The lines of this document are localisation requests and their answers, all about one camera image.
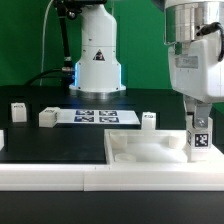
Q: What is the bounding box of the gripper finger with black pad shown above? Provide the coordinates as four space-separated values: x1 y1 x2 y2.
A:
193 101 212 128
183 95 195 115

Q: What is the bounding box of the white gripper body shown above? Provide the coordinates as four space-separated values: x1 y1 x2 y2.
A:
168 32 224 103

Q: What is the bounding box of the white square table top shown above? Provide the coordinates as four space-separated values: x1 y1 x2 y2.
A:
104 128 224 166

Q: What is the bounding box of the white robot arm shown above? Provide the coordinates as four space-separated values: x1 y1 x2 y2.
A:
70 0 224 128

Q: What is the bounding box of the white sheet with fiducial tags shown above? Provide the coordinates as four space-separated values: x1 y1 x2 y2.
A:
57 109 140 125

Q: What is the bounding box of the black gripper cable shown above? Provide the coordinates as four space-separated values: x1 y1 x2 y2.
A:
195 21 224 63

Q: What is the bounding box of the black cable bundle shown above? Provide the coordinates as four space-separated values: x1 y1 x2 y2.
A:
23 0 83 87

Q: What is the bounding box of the white cable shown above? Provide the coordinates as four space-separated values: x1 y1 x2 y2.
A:
39 0 55 87

